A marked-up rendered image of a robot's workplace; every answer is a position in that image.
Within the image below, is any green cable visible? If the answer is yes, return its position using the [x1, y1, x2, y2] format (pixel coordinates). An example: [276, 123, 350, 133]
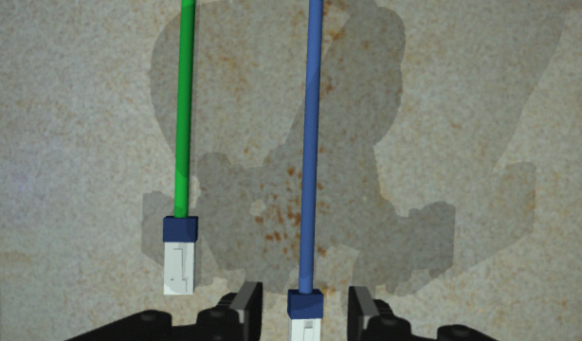
[174, 0, 196, 218]

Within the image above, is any white network plug with dark blue boot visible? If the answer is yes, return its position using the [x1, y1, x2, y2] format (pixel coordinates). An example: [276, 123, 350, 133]
[163, 216, 198, 295]

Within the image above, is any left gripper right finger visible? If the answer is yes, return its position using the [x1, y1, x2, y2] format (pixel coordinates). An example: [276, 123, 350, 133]
[347, 286, 498, 341]

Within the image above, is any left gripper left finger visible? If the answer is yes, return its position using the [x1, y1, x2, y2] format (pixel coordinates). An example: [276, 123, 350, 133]
[65, 281, 263, 341]

